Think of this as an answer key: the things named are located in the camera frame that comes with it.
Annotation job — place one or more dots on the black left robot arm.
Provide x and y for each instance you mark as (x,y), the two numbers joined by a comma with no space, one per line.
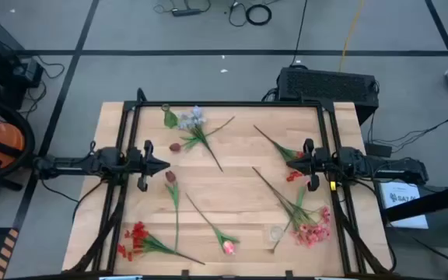
(72,167)

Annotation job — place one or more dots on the green glass vase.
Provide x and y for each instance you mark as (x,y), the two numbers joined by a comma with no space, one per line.
(170,120)

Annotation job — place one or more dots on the clear glass vase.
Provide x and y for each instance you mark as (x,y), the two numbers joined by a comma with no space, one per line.
(276,233)

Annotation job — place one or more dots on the white printed booklet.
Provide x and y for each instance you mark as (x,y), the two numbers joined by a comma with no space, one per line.
(403,198)

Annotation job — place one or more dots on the dark red tulip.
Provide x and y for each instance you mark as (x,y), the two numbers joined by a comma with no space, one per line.
(170,177)
(174,147)

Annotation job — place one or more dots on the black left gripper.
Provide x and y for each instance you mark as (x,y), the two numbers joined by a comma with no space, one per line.
(136,163)

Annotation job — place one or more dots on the pale white flower bunch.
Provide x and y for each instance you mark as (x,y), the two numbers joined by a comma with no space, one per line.
(193,118)

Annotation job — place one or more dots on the orange black vacuum cleaner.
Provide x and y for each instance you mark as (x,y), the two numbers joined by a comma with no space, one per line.
(2,136)

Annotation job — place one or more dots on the red flower bunch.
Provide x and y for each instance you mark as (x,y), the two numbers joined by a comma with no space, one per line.
(138,233)

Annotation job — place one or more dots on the black power adapter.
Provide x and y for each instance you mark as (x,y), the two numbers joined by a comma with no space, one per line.
(378,150)

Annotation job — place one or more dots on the black metal stand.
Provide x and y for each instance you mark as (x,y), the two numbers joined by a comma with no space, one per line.
(430,202)

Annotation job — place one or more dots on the red flower sprig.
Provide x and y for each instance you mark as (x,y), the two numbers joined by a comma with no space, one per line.
(286,152)

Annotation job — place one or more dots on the black power strip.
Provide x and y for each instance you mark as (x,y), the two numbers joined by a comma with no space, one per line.
(185,12)

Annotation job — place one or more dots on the black perforated computer case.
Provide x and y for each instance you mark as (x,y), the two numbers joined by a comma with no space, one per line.
(325,87)

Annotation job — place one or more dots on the black metal table frame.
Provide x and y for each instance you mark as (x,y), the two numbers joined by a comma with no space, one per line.
(228,104)

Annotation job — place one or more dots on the pink flower bunch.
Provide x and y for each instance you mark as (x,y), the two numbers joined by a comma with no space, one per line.
(313,233)

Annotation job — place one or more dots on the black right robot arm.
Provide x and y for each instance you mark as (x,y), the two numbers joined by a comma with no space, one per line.
(383,169)

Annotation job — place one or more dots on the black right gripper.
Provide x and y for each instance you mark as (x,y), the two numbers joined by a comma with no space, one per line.
(325,163)

